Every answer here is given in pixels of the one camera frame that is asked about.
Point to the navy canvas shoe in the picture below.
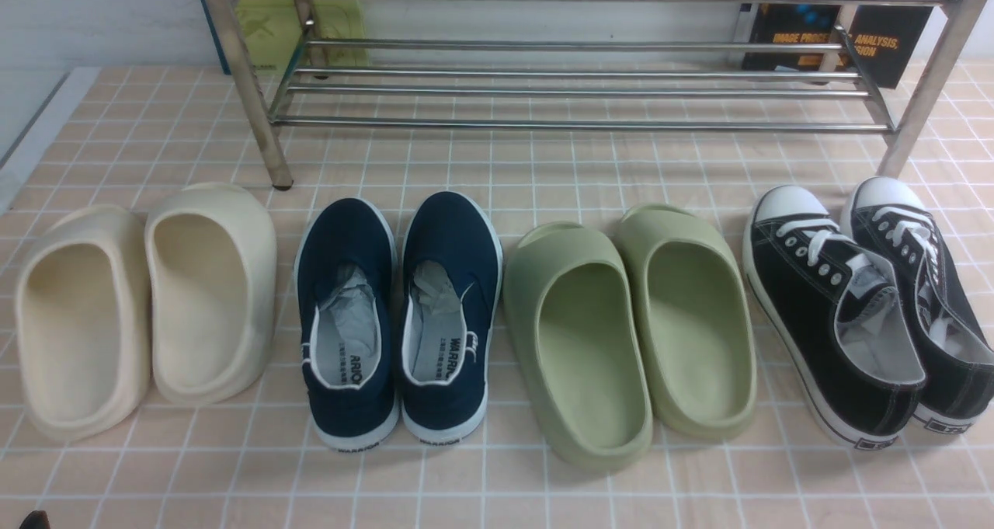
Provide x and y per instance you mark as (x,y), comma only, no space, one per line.
(343,276)
(452,266)

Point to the steel shoe rack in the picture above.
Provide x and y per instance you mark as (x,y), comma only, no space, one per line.
(844,76)

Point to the green slipper left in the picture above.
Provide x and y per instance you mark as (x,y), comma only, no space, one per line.
(568,309)

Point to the green slipper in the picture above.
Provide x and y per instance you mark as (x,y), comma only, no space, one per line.
(692,321)
(568,309)

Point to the green slipper right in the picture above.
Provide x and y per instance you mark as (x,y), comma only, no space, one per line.
(692,321)

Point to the cream slipper inner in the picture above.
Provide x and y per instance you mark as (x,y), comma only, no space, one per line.
(212,256)

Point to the cream slipper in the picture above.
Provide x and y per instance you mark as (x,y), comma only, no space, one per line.
(212,256)
(82,307)

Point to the yellow green book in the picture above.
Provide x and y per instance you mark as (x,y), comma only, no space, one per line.
(272,30)

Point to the black canvas sneaker left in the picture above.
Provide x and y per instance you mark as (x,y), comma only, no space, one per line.
(836,306)

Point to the black canvas sneaker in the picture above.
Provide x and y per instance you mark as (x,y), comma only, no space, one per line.
(888,218)
(836,306)

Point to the black canvas sneaker right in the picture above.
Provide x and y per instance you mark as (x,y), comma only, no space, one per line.
(888,218)

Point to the black image processing book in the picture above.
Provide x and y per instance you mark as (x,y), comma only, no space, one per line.
(883,36)

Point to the cream slipper far left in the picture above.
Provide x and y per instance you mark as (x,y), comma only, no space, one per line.
(82,307)

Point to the dark object bottom left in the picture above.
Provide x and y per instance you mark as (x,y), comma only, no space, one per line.
(36,519)

